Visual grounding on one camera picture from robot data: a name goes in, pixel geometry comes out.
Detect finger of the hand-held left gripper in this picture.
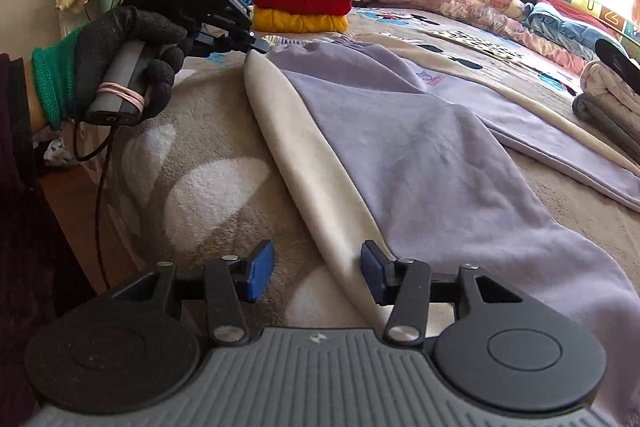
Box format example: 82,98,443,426
191,29,271,58

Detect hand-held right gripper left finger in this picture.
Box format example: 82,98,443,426
107,240,276,345

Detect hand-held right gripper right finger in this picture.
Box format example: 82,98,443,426
360,239,536,345

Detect lavender and cream pants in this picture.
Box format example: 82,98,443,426
243,32,640,408

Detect grey folded clothes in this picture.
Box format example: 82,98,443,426
572,59,640,156

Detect person's left hand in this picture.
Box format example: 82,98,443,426
72,6,191,120

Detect yellow folded garment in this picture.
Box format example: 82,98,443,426
251,7,350,34

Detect red folded garment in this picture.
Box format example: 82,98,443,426
252,0,353,16

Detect pink floral pillow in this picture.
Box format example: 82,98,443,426
372,0,591,75

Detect person's dark maroon clothing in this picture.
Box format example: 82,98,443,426
0,52,107,427

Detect blue folded quilt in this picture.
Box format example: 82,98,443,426
525,0,640,62

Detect black curved object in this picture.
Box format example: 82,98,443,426
594,38,640,94

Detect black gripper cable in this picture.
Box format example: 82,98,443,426
74,116,121,289

